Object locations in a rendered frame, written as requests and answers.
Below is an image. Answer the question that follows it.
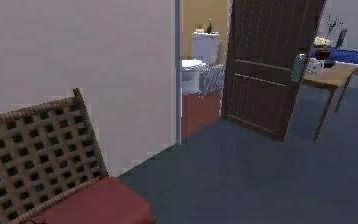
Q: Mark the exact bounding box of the wicker chair with red cushion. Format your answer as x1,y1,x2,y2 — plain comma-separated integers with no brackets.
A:
0,87,156,224

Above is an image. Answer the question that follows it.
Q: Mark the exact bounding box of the dark brown room door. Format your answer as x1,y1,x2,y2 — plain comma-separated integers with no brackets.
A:
220,0,327,142

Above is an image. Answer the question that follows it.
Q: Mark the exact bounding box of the grey door handle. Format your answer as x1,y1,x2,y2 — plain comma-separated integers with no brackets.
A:
290,53,308,83

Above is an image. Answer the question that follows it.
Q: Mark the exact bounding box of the grey wire bin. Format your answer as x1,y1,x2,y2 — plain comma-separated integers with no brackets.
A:
199,63,227,96

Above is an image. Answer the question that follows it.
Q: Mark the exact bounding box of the clear glass object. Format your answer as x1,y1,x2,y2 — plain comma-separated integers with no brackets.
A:
306,57,325,75

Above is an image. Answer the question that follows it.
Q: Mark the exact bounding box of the white toilet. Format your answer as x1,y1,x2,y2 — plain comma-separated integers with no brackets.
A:
181,31,221,96

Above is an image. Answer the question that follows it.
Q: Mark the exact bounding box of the light wooden table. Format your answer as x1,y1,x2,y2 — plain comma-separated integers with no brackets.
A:
301,61,358,144

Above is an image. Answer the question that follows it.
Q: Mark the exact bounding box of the dark red flower pot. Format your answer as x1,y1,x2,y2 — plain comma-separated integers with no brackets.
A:
312,15,343,61

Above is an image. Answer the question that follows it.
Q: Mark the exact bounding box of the blue bed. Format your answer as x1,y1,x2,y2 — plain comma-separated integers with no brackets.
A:
310,47,358,67

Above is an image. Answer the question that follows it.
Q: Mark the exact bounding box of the dark blue upright object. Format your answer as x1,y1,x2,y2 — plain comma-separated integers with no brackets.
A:
335,28,348,50

